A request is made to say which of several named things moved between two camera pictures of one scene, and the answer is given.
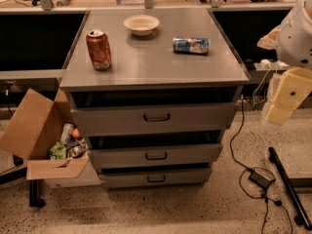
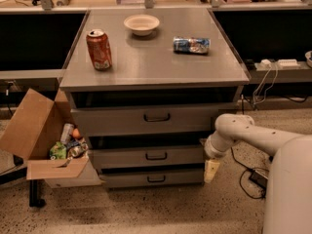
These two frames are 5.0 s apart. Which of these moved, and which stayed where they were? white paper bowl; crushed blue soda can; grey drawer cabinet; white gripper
Moved: white gripper
Stayed: white paper bowl; grey drawer cabinet; crushed blue soda can
